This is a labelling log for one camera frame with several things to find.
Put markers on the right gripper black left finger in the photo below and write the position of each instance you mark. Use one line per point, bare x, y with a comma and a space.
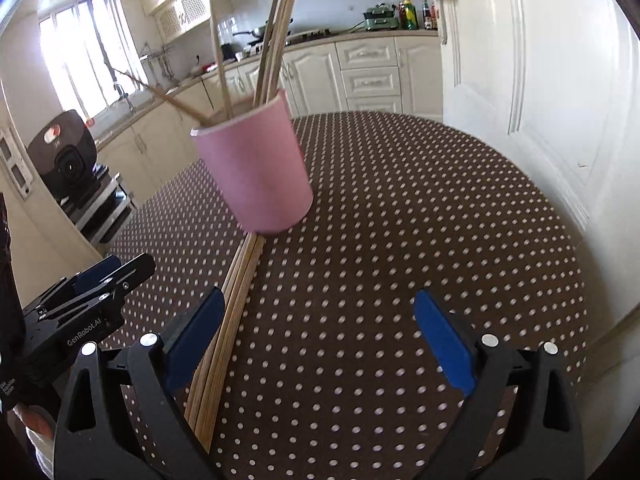
94, 438

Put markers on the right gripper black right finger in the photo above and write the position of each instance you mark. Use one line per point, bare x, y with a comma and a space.
518, 419

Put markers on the pink paper cup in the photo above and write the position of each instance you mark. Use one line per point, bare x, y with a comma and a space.
257, 164

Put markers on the kitchen window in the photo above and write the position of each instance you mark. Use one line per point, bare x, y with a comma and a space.
90, 56

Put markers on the cream lower kitchen cabinets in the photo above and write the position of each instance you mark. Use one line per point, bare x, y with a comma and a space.
398, 72

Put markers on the person's left hand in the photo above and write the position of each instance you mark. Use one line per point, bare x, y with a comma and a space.
35, 421

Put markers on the bundle chopstick one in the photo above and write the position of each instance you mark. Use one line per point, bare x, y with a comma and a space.
197, 387

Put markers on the bundle chopstick two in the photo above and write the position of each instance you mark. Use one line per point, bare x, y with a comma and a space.
206, 389

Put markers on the metal rack shelf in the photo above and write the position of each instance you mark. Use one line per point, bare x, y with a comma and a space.
104, 210

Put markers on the bundle chopstick three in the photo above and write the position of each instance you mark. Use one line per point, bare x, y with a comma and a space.
205, 427

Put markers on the brown polka dot tablecloth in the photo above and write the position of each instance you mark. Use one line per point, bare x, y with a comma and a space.
329, 376

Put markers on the chopstick leaning left in cup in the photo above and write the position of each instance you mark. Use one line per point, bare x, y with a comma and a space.
203, 120

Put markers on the black electric kettle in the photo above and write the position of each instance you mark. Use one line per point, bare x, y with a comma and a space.
228, 52

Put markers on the black wok on stove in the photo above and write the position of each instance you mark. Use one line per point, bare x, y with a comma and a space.
257, 35

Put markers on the loose chopstick on table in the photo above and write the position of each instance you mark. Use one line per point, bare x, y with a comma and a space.
272, 51

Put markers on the upright chopstick in cup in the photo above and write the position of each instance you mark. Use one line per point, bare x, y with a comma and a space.
220, 65

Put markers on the white panel door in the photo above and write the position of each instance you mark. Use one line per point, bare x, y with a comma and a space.
554, 85

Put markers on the green electric cooker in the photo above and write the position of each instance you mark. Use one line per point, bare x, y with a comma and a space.
381, 17

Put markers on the green oil bottle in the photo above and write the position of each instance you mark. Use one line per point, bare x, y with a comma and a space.
407, 15

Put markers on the black tripod camera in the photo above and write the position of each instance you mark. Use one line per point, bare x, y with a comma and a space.
64, 155

